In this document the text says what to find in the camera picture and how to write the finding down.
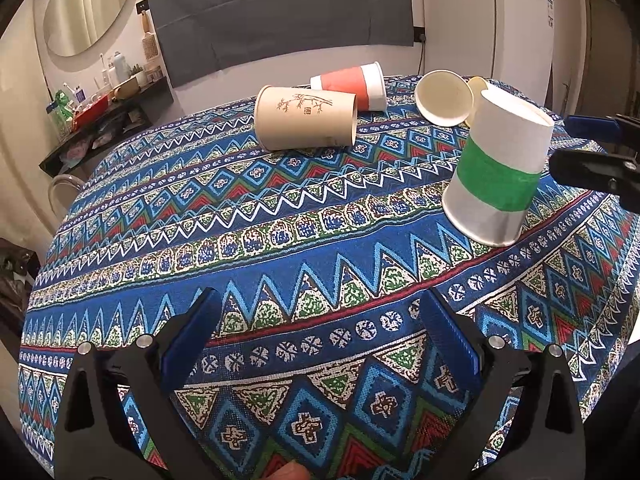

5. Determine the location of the brown kraft paper cup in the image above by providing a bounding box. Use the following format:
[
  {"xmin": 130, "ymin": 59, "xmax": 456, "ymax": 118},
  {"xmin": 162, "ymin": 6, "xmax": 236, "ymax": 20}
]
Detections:
[{"xmin": 254, "ymin": 86, "xmax": 358, "ymax": 152}]

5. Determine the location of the oval wall mirror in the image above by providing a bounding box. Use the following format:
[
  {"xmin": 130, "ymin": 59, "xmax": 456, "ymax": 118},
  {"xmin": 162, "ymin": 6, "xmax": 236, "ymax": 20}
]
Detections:
[{"xmin": 43, "ymin": 0, "xmax": 126, "ymax": 58}]

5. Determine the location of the black wall socket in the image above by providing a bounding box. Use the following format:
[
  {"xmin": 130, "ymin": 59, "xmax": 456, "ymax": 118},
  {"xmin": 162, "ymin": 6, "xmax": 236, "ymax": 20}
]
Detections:
[{"xmin": 413, "ymin": 26, "xmax": 426, "ymax": 44}]

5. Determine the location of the green striped white paper cup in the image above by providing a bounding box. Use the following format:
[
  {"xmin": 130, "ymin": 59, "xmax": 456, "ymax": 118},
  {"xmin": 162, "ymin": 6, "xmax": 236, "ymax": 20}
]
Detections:
[{"xmin": 442, "ymin": 86, "xmax": 554, "ymax": 247}]

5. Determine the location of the white refrigerator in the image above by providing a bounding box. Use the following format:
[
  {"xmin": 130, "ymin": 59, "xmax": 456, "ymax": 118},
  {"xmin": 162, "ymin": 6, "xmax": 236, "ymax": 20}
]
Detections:
[{"xmin": 423, "ymin": 0, "xmax": 554, "ymax": 104}]

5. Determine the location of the black wall shelf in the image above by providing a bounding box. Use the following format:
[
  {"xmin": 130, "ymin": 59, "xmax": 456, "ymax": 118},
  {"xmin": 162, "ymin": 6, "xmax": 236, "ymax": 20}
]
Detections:
[{"xmin": 39, "ymin": 76, "xmax": 174, "ymax": 178}]

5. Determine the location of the white bottle on shelf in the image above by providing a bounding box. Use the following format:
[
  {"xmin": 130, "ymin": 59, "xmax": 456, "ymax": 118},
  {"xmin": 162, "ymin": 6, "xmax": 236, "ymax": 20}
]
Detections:
[{"xmin": 113, "ymin": 51, "xmax": 130, "ymax": 84}]

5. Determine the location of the red container on shelf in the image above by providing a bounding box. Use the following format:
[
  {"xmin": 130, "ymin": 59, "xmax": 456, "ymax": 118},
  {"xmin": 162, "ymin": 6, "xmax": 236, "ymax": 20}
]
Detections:
[{"xmin": 74, "ymin": 94, "xmax": 111, "ymax": 130}]

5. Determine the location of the green plastic bottle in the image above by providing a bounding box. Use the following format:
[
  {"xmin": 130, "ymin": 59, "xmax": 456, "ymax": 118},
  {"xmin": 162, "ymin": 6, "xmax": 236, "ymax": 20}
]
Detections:
[{"xmin": 54, "ymin": 90, "xmax": 75, "ymax": 133}]

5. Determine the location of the blue patterned tablecloth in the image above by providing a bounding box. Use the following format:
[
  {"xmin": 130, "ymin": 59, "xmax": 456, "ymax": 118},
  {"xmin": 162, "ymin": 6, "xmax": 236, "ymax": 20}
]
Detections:
[{"xmin": 17, "ymin": 76, "xmax": 639, "ymax": 479}]

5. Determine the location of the plain white paper cup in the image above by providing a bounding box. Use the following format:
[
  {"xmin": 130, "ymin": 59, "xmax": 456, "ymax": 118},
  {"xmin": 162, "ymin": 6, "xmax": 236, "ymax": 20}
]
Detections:
[{"xmin": 414, "ymin": 70, "xmax": 474, "ymax": 127}]

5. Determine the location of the red striped paper cup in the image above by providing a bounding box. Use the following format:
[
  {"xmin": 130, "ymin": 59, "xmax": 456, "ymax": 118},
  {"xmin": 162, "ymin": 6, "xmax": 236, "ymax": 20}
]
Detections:
[{"xmin": 309, "ymin": 62, "xmax": 387, "ymax": 112}]

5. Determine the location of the dark grey covered television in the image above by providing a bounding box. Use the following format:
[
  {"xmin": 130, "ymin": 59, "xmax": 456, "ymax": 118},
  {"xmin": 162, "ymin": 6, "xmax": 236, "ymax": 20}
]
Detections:
[{"xmin": 149, "ymin": 0, "xmax": 413, "ymax": 87}]

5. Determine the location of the metal chair back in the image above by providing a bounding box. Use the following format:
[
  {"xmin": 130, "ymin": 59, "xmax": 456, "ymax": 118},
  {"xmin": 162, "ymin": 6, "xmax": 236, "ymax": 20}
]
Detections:
[{"xmin": 48, "ymin": 174, "xmax": 85, "ymax": 220}]

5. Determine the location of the yellow rimmed white paper cup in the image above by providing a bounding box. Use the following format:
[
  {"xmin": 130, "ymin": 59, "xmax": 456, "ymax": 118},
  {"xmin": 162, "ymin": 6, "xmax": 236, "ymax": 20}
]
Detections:
[{"xmin": 465, "ymin": 76, "xmax": 496, "ymax": 128}]

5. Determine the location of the brown door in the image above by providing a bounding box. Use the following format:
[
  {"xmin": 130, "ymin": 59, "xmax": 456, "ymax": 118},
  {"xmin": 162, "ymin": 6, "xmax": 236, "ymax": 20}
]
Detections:
[{"xmin": 576, "ymin": 0, "xmax": 637, "ymax": 116}]

